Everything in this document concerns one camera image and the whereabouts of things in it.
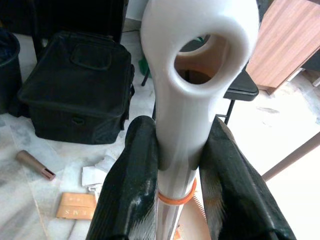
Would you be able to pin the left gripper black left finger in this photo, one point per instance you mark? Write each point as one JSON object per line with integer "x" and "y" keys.
{"x": 130, "y": 190}

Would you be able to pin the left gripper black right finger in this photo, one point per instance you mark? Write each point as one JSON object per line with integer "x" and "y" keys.
{"x": 237, "y": 195}

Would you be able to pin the brown cardboard box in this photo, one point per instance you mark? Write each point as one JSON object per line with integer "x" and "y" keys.
{"x": 75, "y": 206}

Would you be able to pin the wooden bar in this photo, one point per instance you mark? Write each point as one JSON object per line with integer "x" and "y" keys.
{"x": 292, "y": 155}

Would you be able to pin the brown cardboard tube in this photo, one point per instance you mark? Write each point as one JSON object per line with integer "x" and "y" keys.
{"x": 33, "y": 163}

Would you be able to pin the black folding chair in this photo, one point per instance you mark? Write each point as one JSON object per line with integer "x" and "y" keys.
{"x": 243, "y": 90}

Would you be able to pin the black fabric bag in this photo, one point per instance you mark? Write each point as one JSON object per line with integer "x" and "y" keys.
{"x": 75, "y": 95}

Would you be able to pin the green plastic item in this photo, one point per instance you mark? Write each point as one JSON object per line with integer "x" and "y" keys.
{"x": 143, "y": 64}

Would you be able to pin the wooden board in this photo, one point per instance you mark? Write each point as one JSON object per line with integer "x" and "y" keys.
{"x": 285, "y": 40}

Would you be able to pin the black round bin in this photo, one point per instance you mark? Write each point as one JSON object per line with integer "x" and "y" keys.
{"x": 8, "y": 75}

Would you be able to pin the black cabinet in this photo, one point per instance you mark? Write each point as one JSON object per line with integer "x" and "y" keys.
{"x": 75, "y": 15}

